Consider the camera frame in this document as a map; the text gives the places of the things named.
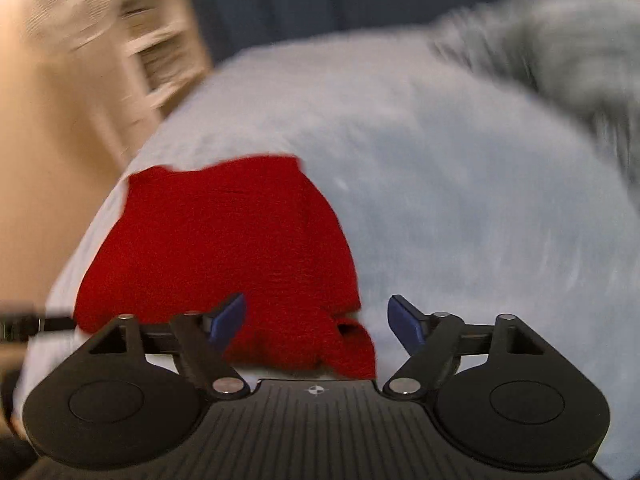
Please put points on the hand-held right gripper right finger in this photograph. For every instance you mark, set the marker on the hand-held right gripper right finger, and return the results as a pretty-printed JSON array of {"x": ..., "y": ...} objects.
[{"x": 405, "y": 321}]

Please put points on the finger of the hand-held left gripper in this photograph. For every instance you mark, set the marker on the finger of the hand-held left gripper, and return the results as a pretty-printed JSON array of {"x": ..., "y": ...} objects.
[{"x": 52, "y": 324}]

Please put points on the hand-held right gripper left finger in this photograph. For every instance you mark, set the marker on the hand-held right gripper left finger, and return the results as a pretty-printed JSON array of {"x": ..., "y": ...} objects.
[{"x": 227, "y": 321}]

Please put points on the red knitted sweater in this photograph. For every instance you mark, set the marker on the red knitted sweater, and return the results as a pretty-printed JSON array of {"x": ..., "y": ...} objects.
[{"x": 220, "y": 255}]

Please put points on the light blue bed sheet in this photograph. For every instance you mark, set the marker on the light blue bed sheet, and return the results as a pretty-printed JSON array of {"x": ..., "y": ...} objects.
[{"x": 450, "y": 220}]

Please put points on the white shelf unit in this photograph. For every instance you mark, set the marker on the white shelf unit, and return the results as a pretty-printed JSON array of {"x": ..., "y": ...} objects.
[{"x": 125, "y": 25}]

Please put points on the grey-blue fleece blanket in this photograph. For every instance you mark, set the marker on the grey-blue fleece blanket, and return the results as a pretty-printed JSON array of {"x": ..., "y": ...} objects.
[{"x": 560, "y": 40}]

